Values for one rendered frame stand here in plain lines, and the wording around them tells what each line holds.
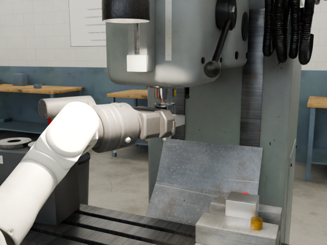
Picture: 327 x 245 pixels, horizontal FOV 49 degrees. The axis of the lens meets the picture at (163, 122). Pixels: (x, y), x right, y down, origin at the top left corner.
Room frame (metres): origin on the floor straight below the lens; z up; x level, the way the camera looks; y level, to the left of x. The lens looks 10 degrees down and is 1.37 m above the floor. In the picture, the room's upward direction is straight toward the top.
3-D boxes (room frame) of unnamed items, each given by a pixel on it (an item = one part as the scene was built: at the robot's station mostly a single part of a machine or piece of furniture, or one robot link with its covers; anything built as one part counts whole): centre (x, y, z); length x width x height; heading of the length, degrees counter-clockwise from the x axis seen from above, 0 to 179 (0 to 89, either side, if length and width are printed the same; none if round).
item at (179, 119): (0.74, -0.02, 1.23); 0.06 x 0.02 x 0.03; 134
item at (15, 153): (0.94, 0.36, 1.04); 0.22 x 0.12 x 0.20; 74
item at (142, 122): (0.70, 0.06, 1.23); 0.13 x 0.12 x 0.10; 44
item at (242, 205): (0.69, -0.16, 1.05); 0.06 x 0.05 x 0.06; 68
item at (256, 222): (0.63, -0.18, 1.06); 0.02 x 0.02 x 0.02
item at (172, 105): (0.76, 0.00, 1.26); 0.05 x 0.05 x 0.01
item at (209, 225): (0.64, -0.14, 1.03); 0.15 x 0.06 x 0.04; 68
